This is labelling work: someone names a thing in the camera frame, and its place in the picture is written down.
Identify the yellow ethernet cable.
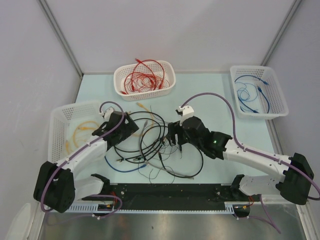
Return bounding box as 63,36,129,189
129,102,155,137

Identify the red ethernet cable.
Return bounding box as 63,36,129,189
134,57,157,87
121,71,156,95
129,59,167,90

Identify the white basket top centre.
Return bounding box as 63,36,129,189
113,58,176,101

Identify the white basket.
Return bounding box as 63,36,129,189
230,65,289,120
113,58,176,101
47,100,102,165

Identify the white basket left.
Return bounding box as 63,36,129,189
47,100,102,165

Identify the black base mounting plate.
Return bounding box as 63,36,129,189
83,183,250,211

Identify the white basket right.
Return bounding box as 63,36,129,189
230,65,289,120

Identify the thin black wire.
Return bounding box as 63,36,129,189
138,104,183,185

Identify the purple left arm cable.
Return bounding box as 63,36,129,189
39,101,125,213

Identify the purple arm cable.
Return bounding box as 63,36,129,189
181,92,320,201
39,101,125,213

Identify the black cable large loop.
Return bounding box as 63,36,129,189
138,121,204,180

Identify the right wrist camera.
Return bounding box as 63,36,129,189
175,105,195,126

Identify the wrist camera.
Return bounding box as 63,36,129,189
175,105,195,126
99,107,115,123

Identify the black cable coil left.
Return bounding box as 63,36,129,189
113,111,167,163

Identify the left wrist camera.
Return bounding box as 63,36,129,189
99,107,115,123

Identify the yellow cable in left basket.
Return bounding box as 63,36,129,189
64,120,103,161

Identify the grey ethernet cable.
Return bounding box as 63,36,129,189
137,119,195,180

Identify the thin red wire in basket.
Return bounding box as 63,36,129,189
122,72,171,93

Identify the red ethernet cable in basket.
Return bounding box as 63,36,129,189
129,59,167,90

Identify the thin blue wire coil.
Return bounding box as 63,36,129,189
236,86,251,102

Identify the blue ethernet cable in basket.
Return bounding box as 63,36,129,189
256,86,271,115

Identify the white slotted cable duct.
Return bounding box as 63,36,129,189
66,202,250,215

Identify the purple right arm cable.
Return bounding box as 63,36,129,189
181,92,320,201

